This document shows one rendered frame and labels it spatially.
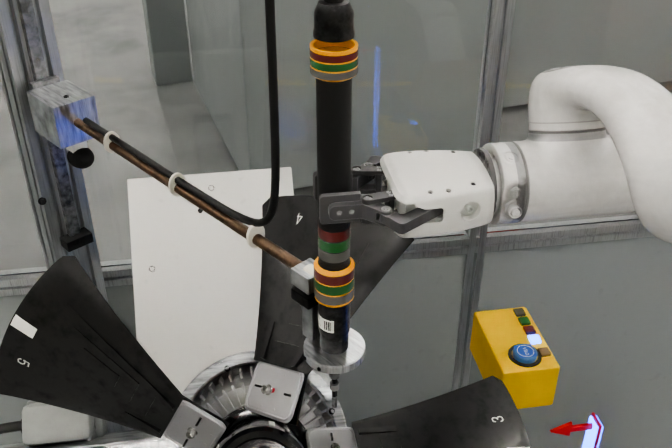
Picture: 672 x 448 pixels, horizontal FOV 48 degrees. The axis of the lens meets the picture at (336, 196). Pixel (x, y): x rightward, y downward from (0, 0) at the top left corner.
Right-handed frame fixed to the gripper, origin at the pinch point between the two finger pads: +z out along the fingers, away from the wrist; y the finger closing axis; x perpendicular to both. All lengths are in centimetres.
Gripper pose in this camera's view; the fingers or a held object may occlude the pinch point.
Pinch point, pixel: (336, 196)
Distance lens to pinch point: 75.7
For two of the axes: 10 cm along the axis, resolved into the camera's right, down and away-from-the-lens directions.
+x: 0.1, -8.6, -5.1
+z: -9.9, 0.8, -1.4
